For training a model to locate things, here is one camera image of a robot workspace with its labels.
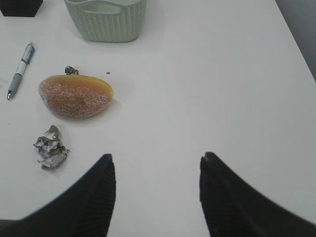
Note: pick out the black mesh pen holder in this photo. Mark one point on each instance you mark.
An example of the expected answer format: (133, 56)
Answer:
(20, 8)

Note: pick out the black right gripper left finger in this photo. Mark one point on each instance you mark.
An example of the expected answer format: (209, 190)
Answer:
(84, 210)

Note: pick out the small paper ball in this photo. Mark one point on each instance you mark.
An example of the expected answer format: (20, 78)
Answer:
(71, 71)

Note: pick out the sugared bread roll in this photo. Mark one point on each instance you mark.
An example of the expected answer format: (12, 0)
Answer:
(75, 96)

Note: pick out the blue grip pen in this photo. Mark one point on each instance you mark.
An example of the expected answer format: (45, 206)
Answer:
(17, 78)

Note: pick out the large paper ball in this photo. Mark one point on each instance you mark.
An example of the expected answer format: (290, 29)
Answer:
(50, 149)

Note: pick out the pale green woven basket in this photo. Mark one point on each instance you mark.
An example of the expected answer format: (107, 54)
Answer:
(107, 20)

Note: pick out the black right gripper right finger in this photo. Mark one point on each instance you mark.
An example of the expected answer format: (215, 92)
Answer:
(233, 208)

